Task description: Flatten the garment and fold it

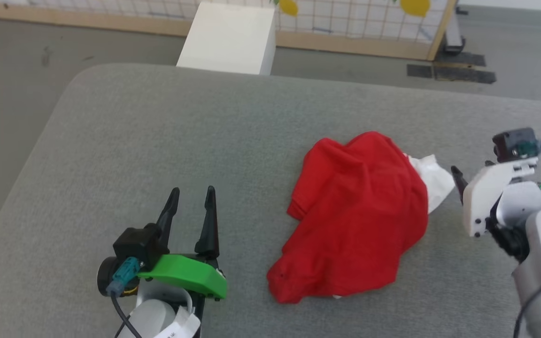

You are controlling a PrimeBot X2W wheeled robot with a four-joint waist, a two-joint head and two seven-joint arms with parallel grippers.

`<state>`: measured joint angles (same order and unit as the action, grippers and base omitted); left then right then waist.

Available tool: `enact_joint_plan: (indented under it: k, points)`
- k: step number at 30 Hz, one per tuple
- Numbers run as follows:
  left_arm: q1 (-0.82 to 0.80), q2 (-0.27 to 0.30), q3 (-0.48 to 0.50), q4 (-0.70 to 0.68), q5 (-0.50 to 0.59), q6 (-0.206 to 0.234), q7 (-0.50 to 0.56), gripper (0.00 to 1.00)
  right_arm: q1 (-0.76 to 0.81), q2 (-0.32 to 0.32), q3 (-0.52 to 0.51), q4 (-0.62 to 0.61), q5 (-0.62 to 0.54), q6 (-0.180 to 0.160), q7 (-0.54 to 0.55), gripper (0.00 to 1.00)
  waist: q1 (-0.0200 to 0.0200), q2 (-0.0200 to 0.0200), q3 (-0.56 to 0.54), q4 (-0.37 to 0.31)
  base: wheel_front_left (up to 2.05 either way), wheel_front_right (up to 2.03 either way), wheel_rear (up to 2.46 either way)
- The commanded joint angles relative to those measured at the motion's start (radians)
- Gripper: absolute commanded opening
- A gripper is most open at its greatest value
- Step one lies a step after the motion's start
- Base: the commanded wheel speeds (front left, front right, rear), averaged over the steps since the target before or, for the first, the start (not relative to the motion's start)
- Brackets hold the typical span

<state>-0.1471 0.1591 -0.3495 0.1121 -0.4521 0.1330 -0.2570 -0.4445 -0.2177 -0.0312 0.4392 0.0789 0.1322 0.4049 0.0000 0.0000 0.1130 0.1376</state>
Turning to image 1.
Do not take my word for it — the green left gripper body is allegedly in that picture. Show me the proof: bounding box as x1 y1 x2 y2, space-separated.
137 253 228 301

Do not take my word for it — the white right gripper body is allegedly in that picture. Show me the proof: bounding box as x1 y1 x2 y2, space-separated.
462 157 539 238

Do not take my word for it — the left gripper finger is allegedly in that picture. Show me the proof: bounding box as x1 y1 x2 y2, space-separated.
156 187 181 236
194 185 220 257

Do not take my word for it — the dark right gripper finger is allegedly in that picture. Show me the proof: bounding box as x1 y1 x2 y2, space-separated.
450 165 469 205

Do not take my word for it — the red and white t-shirt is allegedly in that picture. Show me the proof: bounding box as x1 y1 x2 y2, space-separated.
267 131 456 305

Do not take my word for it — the white paper label tag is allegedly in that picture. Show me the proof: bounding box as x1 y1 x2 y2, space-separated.
154 306 201 338

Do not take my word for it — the large black floor mat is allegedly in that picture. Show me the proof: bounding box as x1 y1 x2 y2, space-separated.
433 51 497 85

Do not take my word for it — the small black floor mat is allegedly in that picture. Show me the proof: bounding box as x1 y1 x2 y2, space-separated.
407 63 433 79

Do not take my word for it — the grey wheeled stand base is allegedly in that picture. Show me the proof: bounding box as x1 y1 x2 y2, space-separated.
441 5 466 54

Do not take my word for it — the wooden framed grid panel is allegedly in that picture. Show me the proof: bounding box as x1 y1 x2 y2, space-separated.
0 0 457 61

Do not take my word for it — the white rectangular box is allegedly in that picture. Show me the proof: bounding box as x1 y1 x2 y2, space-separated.
176 1 277 76

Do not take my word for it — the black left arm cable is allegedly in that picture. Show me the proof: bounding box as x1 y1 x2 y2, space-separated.
110 289 143 338

